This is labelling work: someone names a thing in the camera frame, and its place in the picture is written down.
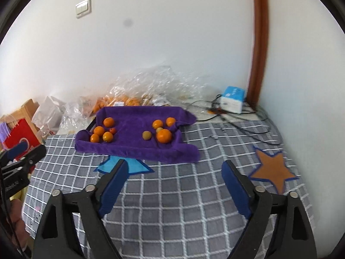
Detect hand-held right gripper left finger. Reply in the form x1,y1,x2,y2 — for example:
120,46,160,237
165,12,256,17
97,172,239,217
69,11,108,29
32,159,129,259

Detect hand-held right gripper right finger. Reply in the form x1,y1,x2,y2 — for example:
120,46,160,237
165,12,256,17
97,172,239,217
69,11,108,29
221,160,316,259

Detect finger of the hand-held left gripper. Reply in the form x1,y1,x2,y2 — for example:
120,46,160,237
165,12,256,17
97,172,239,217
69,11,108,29
0,144,47,169
7,141,31,160

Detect purple towel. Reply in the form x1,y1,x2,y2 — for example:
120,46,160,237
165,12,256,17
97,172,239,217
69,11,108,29
75,106,200,164

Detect large orange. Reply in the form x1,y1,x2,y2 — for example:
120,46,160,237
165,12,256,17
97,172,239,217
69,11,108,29
157,129,172,144

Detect person's left hand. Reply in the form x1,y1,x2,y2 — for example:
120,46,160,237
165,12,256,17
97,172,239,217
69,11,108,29
9,198,29,251

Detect red paper bag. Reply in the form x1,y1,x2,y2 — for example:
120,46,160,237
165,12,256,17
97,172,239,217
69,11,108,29
2,119,42,152

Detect purple paper bag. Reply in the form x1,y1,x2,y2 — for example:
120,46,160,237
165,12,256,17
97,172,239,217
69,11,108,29
0,123,17,143

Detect white plastic bag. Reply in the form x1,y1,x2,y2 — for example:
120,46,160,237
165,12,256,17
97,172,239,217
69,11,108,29
32,96,66,135

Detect grey checkered blanket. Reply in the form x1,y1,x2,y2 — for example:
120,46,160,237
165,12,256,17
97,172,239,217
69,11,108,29
22,121,309,259

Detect white and blue box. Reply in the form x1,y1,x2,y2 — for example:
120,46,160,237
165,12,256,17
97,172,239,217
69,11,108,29
220,86,247,114

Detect pile of bagged oranges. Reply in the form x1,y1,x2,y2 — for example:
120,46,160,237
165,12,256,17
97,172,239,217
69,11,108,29
90,94,142,115

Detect large crumpled clear plastic bag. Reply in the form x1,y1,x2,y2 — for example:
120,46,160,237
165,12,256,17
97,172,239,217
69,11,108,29
108,66,213,107

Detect black cable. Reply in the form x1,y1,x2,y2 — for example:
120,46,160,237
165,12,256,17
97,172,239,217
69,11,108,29
195,101,223,121
216,105,283,146

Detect brown wooden door frame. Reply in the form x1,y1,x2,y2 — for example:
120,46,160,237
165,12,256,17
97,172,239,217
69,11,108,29
246,0,270,106

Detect white light switch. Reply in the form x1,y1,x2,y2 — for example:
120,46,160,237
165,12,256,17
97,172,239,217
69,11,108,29
75,0,91,19

